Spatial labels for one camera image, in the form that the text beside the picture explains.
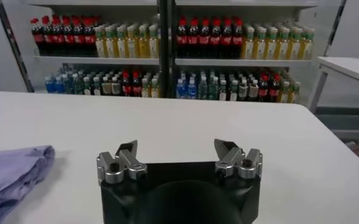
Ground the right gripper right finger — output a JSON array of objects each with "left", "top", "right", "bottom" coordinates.
[{"left": 214, "top": 139, "right": 264, "bottom": 180}]

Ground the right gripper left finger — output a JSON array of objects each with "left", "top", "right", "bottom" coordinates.
[{"left": 96, "top": 139, "right": 148, "bottom": 185}]

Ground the purple t-shirt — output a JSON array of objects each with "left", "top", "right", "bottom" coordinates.
[{"left": 0, "top": 145, "right": 55, "bottom": 224}]

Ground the small green water bottle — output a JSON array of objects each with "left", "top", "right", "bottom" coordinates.
[
  {"left": 64, "top": 74, "right": 74, "bottom": 94},
  {"left": 207, "top": 76, "right": 219, "bottom": 100},
  {"left": 197, "top": 75, "right": 208, "bottom": 100},
  {"left": 73, "top": 72, "right": 83, "bottom": 95}
]

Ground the small pale yellow drink bottle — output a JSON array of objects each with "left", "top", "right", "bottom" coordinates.
[
  {"left": 150, "top": 77, "right": 161, "bottom": 99},
  {"left": 279, "top": 80, "right": 291, "bottom": 103},
  {"left": 141, "top": 77, "right": 151, "bottom": 98},
  {"left": 290, "top": 81, "right": 301, "bottom": 103}
]

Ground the small red cap cola bottle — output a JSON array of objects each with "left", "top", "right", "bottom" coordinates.
[
  {"left": 131, "top": 71, "right": 142, "bottom": 97},
  {"left": 121, "top": 71, "right": 132, "bottom": 97},
  {"left": 258, "top": 75, "right": 269, "bottom": 102},
  {"left": 268, "top": 74, "right": 280, "bottom": 103}
]

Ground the small blue water bottle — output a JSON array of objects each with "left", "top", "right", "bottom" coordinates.
[
  {"left": 54, "top": 75, "right": 66, "bottom": 94},
  {"left": 44, "top": 75, "right": 55, "bottom": 94},
  {"left": 187, "top": 78, "right": 197, "bottom": 99},
  {"left": 176, "top": 78, "right": 188, "bottom": 99}
]

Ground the white cooler shelf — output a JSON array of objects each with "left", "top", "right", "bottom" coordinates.
[
  {"left": 175, "top": 58, "right": 313, "bottom": 68},
  {"left": 176, "top": 0, "right": 317, "bottom": 9},
  {"left": 26, "top": 0, "right": 158, "bottom": 7},
  {"left": 34, "top": 55, "right": 160, "bottom": 66}
]

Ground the glass beverage cooler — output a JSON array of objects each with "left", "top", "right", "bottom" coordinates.
[
  {"left": 166, "top": 0, "right": 320, "bottom": 104},
  {"left": 23, "top": 0, "right": 171, "bottom": 99}
]

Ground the yellow tea bottle green cap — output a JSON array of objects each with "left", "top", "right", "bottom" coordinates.
[
  {"left": 265, "top": 27, "right": 277, "bottom": 60},
  {"left": 105, "top": 26, "right": 117, "bottom": 58},
  {"left": 297, "top": 27, "right": 315, "bottom": 60},
  {"left": 287, "top": 27, "right": 299, "bottom": 60},
  {"left": 126, "top": 25, "right": 139, "bottom": 58},
  {"left": 94, "top": 26, "right": 106, "bottom": 58},
  {"left": 116, "top": 26, "right": 128, "bottom": 58},
  {"left": 148, "top": 24, "right": 160, "bottom": 58},
  {"left": 243, "top": 27, "right": 255, "bottom": 60},
  {"left": 254, "top": 27, "right": 266, "bottom": 60},
  {"left": 138, "top": 24, "right": 150, "bottom": 58},
  {"left": 275, "top": 27, "right": 288, "bottom": 60}
]

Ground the red cloth in crate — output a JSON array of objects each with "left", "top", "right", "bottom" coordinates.
[{"left": 346, "top": 141, "right": 359, "bottom": 159}]

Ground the white side table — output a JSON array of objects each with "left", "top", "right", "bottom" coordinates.
[{"left": 306, "top": 56, "right": 359, "bottom": 170}]

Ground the black diagonal bar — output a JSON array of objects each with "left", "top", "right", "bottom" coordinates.
[
  {"left": 0, "top": 0, "right": 35, "bottom": 94},
  {"left": 324, "top": 0, "right": 348, "bottom": 57}
]

